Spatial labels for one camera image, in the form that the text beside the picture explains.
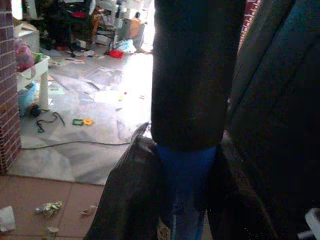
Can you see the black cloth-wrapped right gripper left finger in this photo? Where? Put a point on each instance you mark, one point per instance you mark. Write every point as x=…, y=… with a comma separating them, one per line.
x=130, y=190

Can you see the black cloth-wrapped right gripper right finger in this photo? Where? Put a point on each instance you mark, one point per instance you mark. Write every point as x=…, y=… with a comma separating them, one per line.
x=232, y=200

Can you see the small crumpled paper ball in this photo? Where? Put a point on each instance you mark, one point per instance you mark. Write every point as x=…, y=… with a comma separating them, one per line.
x=88, y=210

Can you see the yellow flower toy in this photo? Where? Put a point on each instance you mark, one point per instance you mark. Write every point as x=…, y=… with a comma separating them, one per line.
x=88, y=121

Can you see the crumpled silver foil wrapper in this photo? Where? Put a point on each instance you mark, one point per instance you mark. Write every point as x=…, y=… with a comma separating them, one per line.
x=48, y=208

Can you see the white plastic object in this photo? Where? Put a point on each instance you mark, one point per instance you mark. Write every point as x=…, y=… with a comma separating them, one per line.
x=312, y=223

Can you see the crumpled grey paper piece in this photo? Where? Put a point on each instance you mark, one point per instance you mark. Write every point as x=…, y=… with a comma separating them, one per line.
x=51, y=231

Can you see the dark door panel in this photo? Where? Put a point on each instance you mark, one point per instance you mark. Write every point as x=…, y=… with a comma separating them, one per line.
x=280, y=100

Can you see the dark round tape roll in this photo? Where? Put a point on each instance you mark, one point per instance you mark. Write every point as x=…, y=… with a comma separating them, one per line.
x=35, y=110

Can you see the white paper scrap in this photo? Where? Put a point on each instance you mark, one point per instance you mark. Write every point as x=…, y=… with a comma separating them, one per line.
x=7, y=219

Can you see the red plastic bowl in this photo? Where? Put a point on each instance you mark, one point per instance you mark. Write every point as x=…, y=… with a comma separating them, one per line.
x=116, y=54

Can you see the white plastic table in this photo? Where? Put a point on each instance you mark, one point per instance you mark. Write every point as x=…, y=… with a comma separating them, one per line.
x=44, y=82

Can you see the light blue plastic container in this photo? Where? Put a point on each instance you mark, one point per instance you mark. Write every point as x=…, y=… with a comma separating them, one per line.
x=26, y=98

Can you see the light blue plastic bag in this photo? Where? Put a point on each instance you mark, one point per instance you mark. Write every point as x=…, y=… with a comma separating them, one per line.
x=126, y=47

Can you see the green plastic toy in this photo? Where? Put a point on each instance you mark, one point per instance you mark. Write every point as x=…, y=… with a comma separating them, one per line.
x=39, y=57

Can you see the brown cardboard box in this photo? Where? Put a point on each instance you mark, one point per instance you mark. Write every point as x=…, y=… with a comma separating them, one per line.
x=135, y=28

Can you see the white chair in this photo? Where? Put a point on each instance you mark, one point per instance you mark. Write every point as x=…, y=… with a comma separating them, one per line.
x=107, y=22

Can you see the pink plastic bag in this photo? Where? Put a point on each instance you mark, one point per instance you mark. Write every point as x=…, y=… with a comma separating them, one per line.
x=24, y=56

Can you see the black chair with clothes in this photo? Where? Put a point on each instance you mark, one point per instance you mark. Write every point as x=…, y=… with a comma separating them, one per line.
x=65, y=22

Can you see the white cardboard box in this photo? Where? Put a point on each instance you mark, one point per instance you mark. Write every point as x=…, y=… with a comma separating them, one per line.
x=26, y=35

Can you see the green square frame toy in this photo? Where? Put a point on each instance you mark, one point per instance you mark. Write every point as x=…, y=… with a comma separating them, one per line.
x=77, y=122

